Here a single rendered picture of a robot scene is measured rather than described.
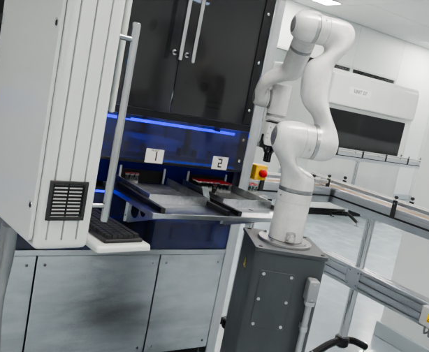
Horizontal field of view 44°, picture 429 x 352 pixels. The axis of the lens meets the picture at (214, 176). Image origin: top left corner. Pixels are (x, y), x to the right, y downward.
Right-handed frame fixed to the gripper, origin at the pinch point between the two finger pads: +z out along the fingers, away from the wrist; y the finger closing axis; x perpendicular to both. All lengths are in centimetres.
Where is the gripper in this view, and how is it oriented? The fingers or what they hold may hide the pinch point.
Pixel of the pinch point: (267, 157)
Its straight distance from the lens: 229.7
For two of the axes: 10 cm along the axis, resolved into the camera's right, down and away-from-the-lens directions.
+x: 5.5, 2.3, -8.0
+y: -8.1, -0.7, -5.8
